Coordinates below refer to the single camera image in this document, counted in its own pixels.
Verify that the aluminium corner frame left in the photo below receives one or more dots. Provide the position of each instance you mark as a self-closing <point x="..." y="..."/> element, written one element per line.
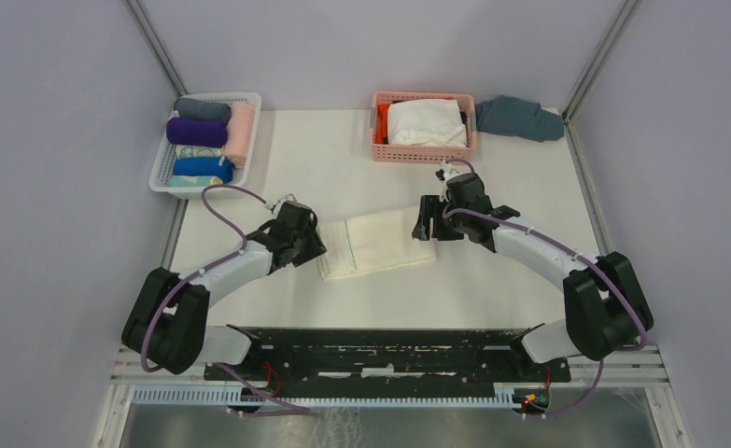
<point x="142" y="21"/>

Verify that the orange cloth in basket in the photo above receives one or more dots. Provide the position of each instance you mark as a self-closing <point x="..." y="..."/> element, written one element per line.
<point x="381" y="125"/>

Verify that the beige print rolled towel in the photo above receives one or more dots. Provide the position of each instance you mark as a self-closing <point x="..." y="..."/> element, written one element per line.
<point x="187" y="152"/>

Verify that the purple towel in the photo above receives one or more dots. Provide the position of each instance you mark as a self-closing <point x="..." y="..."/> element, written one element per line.
<point x="192" y="132"/>

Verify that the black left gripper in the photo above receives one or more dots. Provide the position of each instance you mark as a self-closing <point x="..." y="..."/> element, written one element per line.
<point x="315" y="248"/>

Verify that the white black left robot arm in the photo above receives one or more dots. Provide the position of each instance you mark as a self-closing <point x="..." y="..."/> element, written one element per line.
<point x="167" y="326"/>

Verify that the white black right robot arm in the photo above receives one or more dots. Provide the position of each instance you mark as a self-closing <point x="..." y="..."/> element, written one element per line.
<point x="605" y="308"/>

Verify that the pink rolled towel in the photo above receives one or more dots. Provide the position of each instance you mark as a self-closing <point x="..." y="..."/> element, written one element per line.
<point x="240" y="127"/>

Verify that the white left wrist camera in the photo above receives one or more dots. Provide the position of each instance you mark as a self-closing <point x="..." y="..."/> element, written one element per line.
<point x="284" y="199"/>

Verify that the grey rolled towel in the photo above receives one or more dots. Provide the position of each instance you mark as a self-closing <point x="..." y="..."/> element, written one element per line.
<point x="191" y="108"/>

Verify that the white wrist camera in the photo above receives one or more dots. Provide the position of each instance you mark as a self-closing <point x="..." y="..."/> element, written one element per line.
<point x="446" y="172"/>
<point x="284" y="199"/>

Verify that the pink plastic basket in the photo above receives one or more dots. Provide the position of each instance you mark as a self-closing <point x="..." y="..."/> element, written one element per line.
<point x="422" y="154"/>

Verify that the aluminium corner frame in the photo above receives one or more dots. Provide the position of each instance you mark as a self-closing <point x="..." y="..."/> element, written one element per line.
<point x="142" y="21"/>
<point x="665" y="411"/>

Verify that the white folded cloth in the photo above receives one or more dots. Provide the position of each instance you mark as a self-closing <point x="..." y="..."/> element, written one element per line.
<point x="426" y="122"/>

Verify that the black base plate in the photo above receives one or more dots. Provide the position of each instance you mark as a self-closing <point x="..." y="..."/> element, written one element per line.
<point x="391" y="363"/>

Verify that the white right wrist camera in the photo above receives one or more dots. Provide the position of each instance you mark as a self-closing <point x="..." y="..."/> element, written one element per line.
<point x="446" y="172"/>

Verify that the cream towel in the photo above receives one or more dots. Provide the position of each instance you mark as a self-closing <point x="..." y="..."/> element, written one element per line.
<point x="372" y="243"/>

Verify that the teal crumpled towel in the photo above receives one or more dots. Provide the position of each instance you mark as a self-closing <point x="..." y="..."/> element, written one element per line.
<point x="510" y="116"/>

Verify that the light teal rolled towel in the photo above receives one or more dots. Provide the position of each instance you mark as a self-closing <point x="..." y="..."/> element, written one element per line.
<point x="189" y="181"/>

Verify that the aluminium corner frame right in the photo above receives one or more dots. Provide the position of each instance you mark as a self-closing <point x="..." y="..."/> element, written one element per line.
<point x="665" y="411"/>

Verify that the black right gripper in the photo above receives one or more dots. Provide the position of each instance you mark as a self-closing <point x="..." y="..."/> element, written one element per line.
<point x="429" y="207"/>

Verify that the blue rolled towel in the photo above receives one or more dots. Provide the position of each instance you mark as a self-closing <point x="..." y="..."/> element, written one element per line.
<point x="205" y="166"/>

